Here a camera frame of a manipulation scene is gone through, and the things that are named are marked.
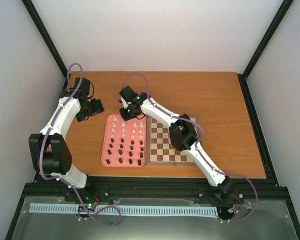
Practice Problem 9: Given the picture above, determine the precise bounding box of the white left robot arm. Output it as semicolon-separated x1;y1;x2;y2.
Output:
28;77;105;202

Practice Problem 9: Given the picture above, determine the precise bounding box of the right controller circuit board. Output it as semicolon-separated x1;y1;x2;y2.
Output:
227;194;242;216

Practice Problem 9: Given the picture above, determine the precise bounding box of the controller circuit board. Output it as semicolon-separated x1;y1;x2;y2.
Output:
227;194;242;216
85;192;100;210

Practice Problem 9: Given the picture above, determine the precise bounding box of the light blue cable duct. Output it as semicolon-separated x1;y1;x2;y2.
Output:
28;203;218;218

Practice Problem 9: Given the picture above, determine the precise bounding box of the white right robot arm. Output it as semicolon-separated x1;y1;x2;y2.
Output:
119;86;234;202

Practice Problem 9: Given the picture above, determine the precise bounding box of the black aluminium frame rail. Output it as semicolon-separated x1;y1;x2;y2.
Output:
21;176;290;202

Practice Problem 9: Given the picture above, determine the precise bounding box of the pink plastic tray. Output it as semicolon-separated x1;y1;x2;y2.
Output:
100;114;147;168

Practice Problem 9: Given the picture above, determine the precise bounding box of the left controller circuit board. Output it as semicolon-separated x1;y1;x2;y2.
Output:
85;192;100;210

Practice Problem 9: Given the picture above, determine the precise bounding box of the wooden chessboard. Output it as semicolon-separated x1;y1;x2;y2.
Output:
145;116;196;167

